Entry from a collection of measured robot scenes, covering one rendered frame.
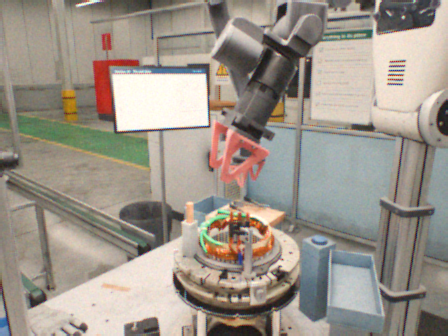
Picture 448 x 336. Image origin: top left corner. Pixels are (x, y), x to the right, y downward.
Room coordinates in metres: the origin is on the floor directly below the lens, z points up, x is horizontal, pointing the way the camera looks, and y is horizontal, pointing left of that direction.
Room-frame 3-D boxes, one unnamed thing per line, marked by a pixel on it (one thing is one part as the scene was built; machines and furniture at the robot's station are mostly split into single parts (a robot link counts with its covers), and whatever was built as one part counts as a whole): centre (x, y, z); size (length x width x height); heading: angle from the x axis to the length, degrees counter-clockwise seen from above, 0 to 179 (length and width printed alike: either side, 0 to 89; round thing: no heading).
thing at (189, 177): (3.53, 0.27, 0.60); 1.02 x 0.55 x 1.20; 50
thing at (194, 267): (0.80, -0.04, 1.09); 0.32 x 0.32 x 0.01
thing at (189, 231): (0.76, 0.08, 1.14); 0.03 x 0.03 x 0.09; 56
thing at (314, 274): (0.95, -0.30, 0.91); 0.07 x 0.07 x 0.25; 30
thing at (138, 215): (2.34, 0.56, 0.39); 0.39 x 0.39 x 0.35
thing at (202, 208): (1.18, 0.04, 0.92); 0.17 x 0.11 x 0.28; 143
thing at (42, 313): (0.89, 0.52, 0.79); 0.24 x 0.12 x 0.02; 50
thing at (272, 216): (1.08, -0.08, 1.05); 0.20 x 0.19 x 0.02; 53
